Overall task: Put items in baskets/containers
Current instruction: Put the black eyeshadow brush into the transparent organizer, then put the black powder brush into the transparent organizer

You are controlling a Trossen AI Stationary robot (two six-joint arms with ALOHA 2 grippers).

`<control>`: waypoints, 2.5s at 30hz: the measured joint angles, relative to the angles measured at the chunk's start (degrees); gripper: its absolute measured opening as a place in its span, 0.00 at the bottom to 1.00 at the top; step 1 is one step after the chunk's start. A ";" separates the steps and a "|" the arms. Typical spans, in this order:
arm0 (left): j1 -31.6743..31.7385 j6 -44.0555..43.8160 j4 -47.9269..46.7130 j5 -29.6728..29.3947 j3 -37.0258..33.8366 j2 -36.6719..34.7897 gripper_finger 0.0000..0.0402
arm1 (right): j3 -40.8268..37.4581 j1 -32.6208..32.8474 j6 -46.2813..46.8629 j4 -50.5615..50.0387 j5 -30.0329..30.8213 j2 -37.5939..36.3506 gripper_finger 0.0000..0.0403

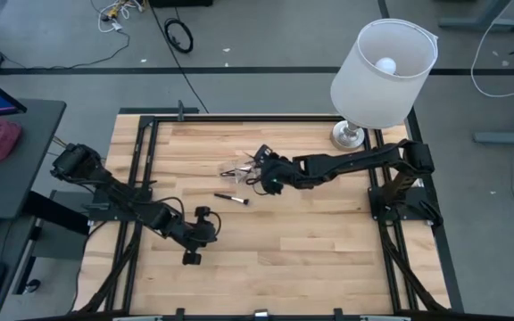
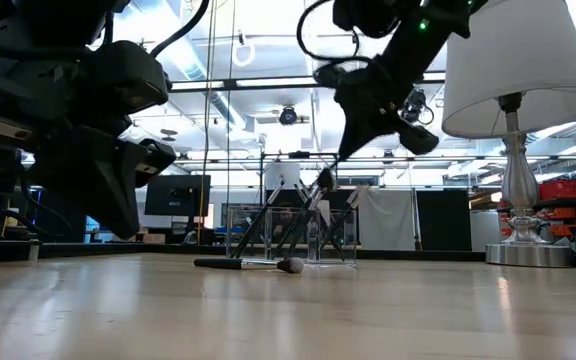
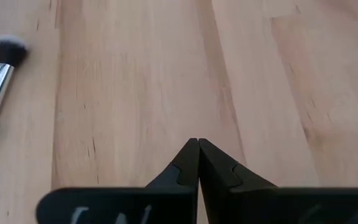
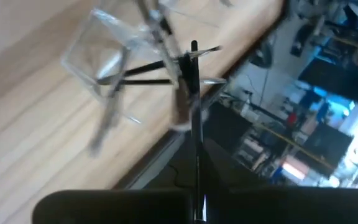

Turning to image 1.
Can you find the clear acrylic organizer container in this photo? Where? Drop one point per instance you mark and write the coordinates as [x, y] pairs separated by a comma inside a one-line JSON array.
[[234, 165]]

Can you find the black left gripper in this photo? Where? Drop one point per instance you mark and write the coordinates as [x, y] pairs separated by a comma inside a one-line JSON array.
[[196, 234]]

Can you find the fluffy grey powder brush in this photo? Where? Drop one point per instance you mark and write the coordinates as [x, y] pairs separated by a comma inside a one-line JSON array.
[[226, 196]]

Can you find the thin silver-ferrule makeup brush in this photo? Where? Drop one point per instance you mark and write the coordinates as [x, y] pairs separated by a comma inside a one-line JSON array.
[[249, 155]]

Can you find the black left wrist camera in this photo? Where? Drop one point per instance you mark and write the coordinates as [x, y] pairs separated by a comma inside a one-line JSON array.
[[202, 214]]

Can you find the grey office desk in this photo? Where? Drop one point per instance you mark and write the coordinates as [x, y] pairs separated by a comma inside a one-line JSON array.
[[25, 156]]

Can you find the black brush with Solve print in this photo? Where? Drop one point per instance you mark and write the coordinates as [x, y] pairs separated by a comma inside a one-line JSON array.
[[230, 174]]

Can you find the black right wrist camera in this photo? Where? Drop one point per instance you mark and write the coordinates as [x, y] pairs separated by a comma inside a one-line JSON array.
[[263, 152]]

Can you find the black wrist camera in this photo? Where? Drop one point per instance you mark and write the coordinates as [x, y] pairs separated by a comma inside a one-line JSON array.
[[202, 214], [263, 152]]

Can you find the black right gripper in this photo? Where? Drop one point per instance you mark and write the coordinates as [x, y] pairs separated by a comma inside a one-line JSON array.
[[279, 171]]

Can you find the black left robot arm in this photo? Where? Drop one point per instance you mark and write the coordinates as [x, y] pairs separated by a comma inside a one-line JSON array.
[[118, 196]]

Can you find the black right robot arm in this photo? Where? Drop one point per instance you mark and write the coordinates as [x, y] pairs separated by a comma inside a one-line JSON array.
[[350, 162]]

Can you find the black aluminium table frame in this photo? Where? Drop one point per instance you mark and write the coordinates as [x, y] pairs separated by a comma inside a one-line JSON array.
[[257, 118]]

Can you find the white-shade silver table lamp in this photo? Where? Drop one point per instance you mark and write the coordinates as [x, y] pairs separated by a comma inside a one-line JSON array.
[[373, 89]]

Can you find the grey desk foot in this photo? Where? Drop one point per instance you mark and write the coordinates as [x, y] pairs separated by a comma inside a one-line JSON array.
[[480, 22], [507, 138]]

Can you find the white light bulb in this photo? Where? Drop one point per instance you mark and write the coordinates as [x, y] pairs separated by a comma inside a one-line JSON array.
[[386, 65]]

